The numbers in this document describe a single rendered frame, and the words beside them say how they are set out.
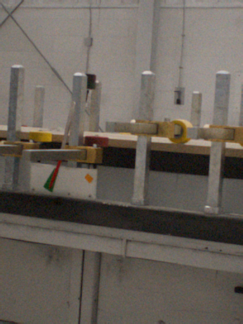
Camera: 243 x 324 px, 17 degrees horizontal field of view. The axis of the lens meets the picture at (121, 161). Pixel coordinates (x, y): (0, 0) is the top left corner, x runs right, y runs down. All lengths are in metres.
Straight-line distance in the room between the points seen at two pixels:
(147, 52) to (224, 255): 7.95
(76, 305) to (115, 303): 0.14
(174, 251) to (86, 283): 0.50
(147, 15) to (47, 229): 7.78
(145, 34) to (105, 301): 7.64
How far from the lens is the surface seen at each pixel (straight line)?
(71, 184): 2.72
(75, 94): 2.72
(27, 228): 2.86
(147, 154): 2.60
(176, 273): 2.86
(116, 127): 2.32
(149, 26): 10.41
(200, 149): 2.69
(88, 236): 2.74
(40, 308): 3.15
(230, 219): 2.47
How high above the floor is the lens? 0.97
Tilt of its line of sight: 3 degrees down
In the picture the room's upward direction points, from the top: 4 degrees clockwise
